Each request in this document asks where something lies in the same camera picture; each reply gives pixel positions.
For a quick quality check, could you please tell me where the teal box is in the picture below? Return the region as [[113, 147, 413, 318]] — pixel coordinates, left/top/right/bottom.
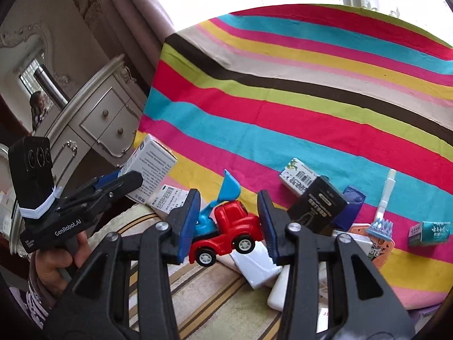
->
[[408, 220, 452, 247]]

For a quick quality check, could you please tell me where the black box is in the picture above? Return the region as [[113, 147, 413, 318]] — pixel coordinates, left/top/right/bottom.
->
[[287, 176, 349, 236]]

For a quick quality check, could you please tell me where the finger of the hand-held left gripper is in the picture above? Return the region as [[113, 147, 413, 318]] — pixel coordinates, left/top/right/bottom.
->
[[93, 170, 123, 190], [60, 171, 143, 216]]

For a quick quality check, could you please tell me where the dark blue box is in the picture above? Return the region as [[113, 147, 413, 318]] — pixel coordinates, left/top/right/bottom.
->
[[331, 185, 366, 231]]

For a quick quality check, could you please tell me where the red toy car blue shovel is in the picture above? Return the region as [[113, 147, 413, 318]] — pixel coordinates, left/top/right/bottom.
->
[[187, 170, 264, 266]]

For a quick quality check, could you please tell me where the small white green box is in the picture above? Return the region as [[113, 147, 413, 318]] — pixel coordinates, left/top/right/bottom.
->
[[278, 158, 317, 196]]

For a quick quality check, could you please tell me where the ornate white mirror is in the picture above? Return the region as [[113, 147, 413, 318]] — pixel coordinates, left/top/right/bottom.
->
[[0, 21, 54, 131]]

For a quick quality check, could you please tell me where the striped colourful blanket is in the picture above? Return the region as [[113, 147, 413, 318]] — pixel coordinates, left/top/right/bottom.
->
[[133, 5, 453, 310]]

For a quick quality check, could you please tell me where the white ornate furniture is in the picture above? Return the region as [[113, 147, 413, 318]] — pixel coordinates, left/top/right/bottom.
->
[[0, 143, 27, 256]]

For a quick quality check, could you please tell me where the white rounded box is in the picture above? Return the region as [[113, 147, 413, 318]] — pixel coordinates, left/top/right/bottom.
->
[[267, 265, 291, 310]]

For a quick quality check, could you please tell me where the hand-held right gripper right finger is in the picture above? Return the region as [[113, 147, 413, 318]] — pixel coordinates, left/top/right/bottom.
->
[[257, 189, 416, 340]]

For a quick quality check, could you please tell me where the toy basketball hoop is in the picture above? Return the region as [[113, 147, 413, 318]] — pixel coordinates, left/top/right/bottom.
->
[[349, 169, 398, 269]]

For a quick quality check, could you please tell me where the white box blue print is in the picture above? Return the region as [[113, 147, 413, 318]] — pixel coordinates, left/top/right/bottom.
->
[[118, 134, 178, 202]]

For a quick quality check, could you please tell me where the white box barcode label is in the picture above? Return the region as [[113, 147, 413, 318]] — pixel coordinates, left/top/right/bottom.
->
[[147, 184, 208, 218]]

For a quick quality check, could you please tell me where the person's left hand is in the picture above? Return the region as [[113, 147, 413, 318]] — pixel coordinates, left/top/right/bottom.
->
[[33, 232, 93, 309]]

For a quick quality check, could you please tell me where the plain white box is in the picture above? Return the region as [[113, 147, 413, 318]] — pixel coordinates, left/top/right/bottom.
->
[[217, 244, 284, 288]]

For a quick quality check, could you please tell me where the white ornate dresser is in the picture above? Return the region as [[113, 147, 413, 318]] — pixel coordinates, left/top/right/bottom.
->
[[33, 54, 148, 169]]

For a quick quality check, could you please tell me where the steel thermos bottle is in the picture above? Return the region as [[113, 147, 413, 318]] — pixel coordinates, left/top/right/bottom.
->
[[33, 64, 68, 109]]

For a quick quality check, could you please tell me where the beige curtain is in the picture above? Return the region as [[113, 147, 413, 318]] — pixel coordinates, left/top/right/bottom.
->
[[64, 0, 178, 89]]

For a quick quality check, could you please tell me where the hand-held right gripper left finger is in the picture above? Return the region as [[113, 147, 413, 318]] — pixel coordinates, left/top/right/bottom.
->
[[44, 188, 202, 340]]

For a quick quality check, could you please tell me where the white flat box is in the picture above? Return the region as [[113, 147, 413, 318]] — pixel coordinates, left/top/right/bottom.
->
[[333, 229, 372, 256]]

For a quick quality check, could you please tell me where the beige striped bedsheet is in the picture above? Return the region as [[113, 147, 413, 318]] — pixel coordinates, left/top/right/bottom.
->
[[85, 202, 294, 340]]

